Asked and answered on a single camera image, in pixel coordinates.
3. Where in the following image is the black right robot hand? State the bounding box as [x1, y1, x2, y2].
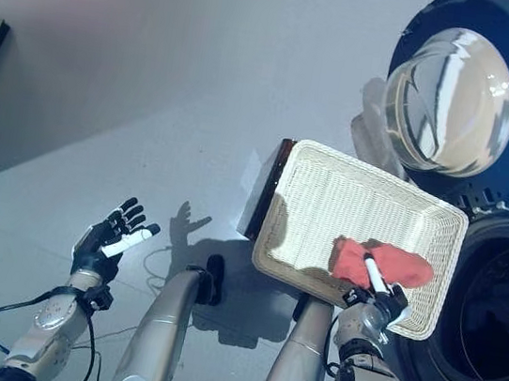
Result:
[341, 247, 419, 329]

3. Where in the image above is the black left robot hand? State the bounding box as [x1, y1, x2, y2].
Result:
[69, 190, 164, 291]

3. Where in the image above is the red cloth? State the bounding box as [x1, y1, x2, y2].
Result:
[326, 233, 438, 296]

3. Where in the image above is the silver left robot leg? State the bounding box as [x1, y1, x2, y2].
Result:
[111, 241, 228, 381]

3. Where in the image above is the silver robot leg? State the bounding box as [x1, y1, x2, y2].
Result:
[111, 241, 228, 381]
[255, 291, 340, 381]

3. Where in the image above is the silver right robot leg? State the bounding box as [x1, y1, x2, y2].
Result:
[255, 291, 340, 381]

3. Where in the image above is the white wicker basket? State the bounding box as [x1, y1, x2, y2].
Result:
[241, 134, 478, 346]

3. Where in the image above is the thin white floor cable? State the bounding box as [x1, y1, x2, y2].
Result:
[140, 240, 179, 290]

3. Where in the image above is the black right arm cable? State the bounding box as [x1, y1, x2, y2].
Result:
[320, 314, 361, 381]

